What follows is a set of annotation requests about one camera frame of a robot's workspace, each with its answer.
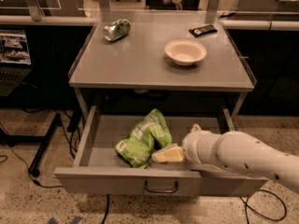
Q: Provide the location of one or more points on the black stand leg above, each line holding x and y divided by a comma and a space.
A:
42, 142

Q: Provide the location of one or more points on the black drawer handle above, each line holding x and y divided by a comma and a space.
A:
161, 188

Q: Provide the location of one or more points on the laptop with lit screen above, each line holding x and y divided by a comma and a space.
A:
15, 60

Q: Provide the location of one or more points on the green rice chip bag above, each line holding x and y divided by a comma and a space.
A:
137, 148

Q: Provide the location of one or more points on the grey counter cabinet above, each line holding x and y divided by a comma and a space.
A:
137, 61

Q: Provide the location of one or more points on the black snack bar wrapper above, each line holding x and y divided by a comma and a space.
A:
203, 30

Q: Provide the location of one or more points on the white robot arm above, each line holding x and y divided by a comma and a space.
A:
234, 152

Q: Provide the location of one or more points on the white paper bowl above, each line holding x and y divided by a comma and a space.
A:
185, 52

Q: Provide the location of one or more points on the green soda can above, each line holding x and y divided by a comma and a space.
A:
116, 30

